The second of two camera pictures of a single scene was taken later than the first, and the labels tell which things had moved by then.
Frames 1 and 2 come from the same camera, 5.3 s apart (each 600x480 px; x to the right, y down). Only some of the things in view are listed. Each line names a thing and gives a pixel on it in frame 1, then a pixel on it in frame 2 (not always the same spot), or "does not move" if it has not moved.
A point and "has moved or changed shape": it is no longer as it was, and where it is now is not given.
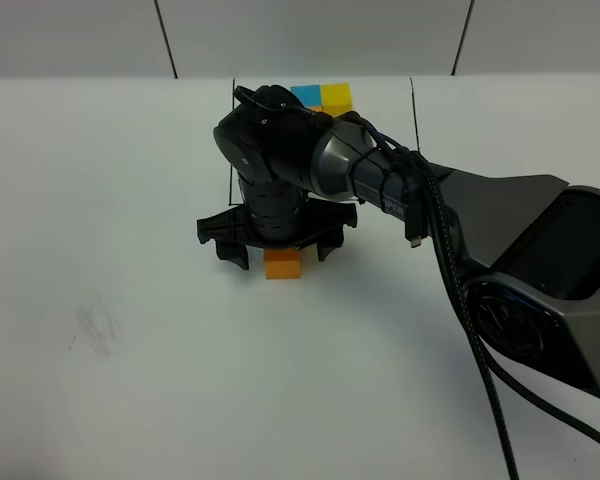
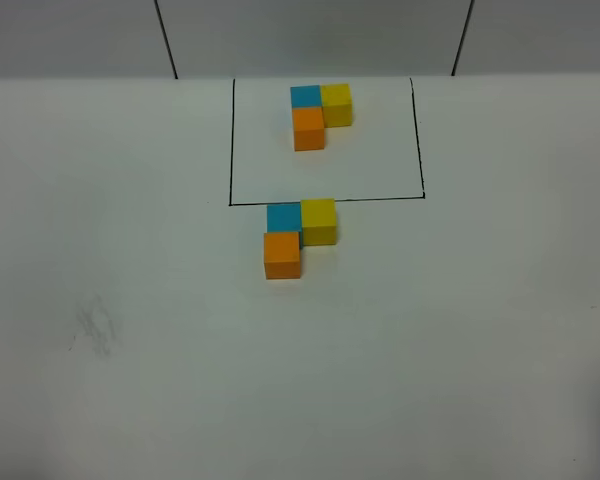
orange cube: [282, 263] does not move
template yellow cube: [336, 98] does not move
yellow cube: [309, 254] has moved or changed shape
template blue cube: [309, 94] does not move
